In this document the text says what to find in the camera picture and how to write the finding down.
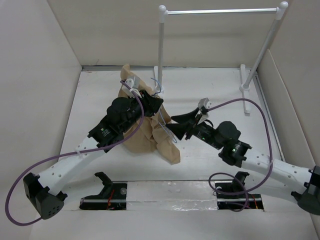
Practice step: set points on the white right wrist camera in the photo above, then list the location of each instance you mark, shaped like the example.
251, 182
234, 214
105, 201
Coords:
204, 105

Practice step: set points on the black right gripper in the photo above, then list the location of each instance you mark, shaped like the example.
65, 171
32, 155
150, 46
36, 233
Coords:
184, 121

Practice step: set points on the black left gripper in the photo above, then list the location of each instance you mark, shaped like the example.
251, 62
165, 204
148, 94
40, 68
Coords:
151, 104

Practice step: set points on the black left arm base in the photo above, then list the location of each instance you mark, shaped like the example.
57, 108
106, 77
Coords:
112, 197

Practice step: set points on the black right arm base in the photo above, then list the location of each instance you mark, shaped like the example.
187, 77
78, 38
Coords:
230, 194

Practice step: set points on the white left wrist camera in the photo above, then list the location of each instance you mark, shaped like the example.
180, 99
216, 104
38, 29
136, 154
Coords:
133, 83

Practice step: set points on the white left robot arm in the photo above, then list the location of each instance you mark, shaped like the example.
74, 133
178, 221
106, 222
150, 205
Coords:
44, 190

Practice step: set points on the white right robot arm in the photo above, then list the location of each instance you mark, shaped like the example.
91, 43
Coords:
258, 173

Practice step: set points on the beige t shirt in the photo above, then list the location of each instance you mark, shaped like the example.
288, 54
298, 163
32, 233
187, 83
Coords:
151, 137

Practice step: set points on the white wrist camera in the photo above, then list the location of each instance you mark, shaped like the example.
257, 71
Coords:
204, 105
133, 83

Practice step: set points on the blue wire hanger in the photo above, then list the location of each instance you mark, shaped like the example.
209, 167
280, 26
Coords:
158, 90

